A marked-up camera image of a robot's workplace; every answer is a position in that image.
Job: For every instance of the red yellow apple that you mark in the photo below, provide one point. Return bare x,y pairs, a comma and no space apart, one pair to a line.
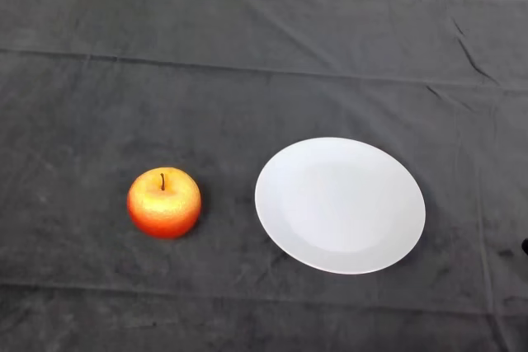
164,212

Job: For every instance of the white round plate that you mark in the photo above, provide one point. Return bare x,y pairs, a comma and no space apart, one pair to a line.
340,207

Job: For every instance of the black object at table edge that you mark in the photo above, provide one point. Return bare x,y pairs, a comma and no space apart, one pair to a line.
525,246

